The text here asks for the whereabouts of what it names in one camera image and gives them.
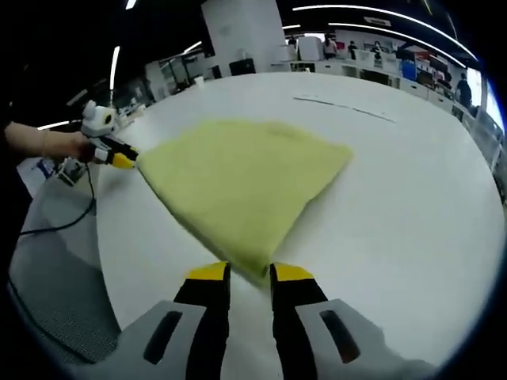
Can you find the yellow garment grey blue sleeves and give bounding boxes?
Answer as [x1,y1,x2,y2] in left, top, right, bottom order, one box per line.
[136,118,354,286]

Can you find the person's dark clothing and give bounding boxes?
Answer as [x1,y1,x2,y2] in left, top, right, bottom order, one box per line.
[0,98,36,254]

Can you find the long ceiling light strip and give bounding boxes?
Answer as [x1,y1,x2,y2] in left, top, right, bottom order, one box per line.
[292,4,476,56]
[334,22,460,40]

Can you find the white cabinet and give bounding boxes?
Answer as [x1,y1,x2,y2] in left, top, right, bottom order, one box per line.
[297,36,322,61]

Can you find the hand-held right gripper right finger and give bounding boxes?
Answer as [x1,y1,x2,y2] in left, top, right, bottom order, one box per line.
[269,261,397,380]

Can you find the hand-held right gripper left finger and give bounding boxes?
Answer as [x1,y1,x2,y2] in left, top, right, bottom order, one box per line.
[118,260,231,380]

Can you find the black cabinet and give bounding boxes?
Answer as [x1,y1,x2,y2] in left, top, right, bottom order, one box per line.
[229,58,255,76]

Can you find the white box with blue print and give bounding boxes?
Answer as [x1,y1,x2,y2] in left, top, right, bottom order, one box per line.
[17,156,55,187]

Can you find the wide white pillar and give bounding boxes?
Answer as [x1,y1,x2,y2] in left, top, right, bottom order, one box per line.
[200,0,288,76]

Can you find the person's left hand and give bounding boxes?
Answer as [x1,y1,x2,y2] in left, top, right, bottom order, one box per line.
[59,132,97,164]

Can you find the small white device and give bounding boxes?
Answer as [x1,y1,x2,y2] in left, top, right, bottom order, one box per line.
[59,158,86,185]

